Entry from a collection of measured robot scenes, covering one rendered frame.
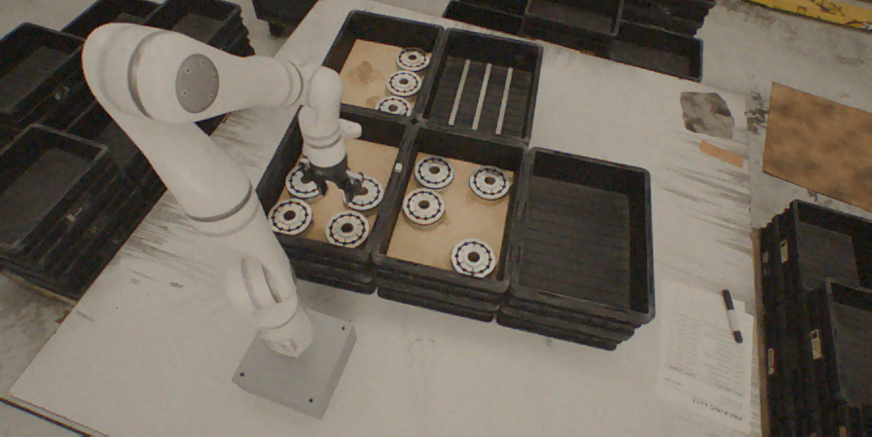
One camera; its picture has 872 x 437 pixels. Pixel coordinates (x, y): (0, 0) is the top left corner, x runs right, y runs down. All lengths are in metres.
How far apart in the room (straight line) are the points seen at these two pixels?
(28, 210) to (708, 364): 2.01
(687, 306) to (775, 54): 2.49
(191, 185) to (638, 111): 1.46
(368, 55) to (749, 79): 2.41
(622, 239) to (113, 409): 1.21
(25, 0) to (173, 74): 3.39
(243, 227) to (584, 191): 0.90
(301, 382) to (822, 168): 2.71
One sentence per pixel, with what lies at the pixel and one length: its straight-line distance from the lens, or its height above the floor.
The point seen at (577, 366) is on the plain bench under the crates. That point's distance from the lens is 1.27.
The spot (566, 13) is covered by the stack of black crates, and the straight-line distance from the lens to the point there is 2.49.
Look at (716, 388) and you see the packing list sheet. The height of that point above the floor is 0.70.
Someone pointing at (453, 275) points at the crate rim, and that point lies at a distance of 1.03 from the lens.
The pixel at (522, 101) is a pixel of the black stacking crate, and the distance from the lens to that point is 1.50.
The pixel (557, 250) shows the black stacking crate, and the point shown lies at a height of 0.83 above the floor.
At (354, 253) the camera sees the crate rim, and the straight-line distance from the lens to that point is 1.05.
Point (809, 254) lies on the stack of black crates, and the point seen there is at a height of 0.27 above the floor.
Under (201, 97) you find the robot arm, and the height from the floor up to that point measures 1.49.
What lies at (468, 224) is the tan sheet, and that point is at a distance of 1.21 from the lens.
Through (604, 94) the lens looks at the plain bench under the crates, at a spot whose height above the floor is 0.70.
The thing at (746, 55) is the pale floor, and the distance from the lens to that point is 3.58.
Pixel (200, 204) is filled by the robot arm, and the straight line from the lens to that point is 0.67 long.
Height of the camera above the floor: 1.86
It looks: 56 degrees down
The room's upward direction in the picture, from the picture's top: 6 degrees clockwise
